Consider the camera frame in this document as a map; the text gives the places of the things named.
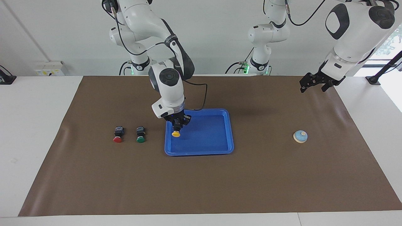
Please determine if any red push button switch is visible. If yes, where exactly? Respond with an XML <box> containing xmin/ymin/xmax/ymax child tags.
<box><xmin>113</xmin><ymin>126</ymin><xmax>125</xmax><ymax>143</ymax></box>

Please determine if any blue plastic tray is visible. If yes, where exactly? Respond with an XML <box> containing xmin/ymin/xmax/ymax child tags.
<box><xmin>165</xmin><ymin>109</ymin><xmax>235</xmax><ymax>156</ymax></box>

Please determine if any light blue desk bell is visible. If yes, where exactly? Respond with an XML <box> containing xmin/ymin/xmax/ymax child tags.
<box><xmin>293</xmin><ymin>130</ymin><xmax>308</xmax><ymax>143</ymax></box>

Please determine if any black angled stand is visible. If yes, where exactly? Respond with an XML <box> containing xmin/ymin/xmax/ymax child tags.
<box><xmin>366</xmin><ymin>50</ymin><xmax>402</xmax><ymax>85</ymax></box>

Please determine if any brown table mat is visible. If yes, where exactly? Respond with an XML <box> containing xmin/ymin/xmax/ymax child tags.
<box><xmin>18</xmin><ymin>75</ymin><xmax>402</xmax><ymax>217</ymax></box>

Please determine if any bright window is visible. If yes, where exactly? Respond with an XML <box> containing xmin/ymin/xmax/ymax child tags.
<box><xmin>367</xmin><ymin>24</ymin><xmax>402</xmax><ymax>68</ymax></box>

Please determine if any small black table clamp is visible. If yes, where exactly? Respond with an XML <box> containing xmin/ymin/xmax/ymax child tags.
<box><xmin>0</xmin><ymin>65</ymin><xmax>17</xmax><ymax>85</ymax></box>

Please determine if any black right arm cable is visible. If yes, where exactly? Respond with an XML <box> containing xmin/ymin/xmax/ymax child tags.
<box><xmin>107</xmin><ymin>0</ymin><xmax>208</xmax><ymax>111</ymax></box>

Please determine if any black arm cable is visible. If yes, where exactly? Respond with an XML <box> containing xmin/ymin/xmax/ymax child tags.
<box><xmin>284</xmin><ymin>0</ymin><xmax>324</xmax><ymax>26</ymax></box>
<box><xmin>107</xmin><ymin>0</ymin><xmax>208</xmax><ymax>111</ymax></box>

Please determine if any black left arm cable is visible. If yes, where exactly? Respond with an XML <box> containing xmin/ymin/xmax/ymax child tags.
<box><xmin>284</xmin><ymin>0</ymin><xmax>324</xmax><ymax>26</ymax></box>

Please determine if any black left base cable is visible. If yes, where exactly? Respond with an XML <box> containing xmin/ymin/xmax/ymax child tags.
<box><xmin>225</xmin><ymin>47</ymin><xmax>255</xmax><ymax>74</ymax></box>

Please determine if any black base cable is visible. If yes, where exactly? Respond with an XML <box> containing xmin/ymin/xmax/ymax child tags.
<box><xmin>225</xmin><ymin>47</ymin><xmax>255</xmax><ymax>74</ymax></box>
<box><xmin>119</xmin><ymin>61</ymin><xmax>134</xmax><ymax>76</ymax></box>

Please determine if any black right base cable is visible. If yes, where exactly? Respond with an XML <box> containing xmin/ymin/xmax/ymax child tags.
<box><xmin>119</xmin><ymin>61</ymin><xmax>134</xmax><ymax>76</ymax></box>

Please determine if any white wall socket box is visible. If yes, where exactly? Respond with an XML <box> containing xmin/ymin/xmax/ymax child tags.
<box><xmin>34</xmin><ymin>61</ymin><xmax>65</xmax><ymax>76</ymax></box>

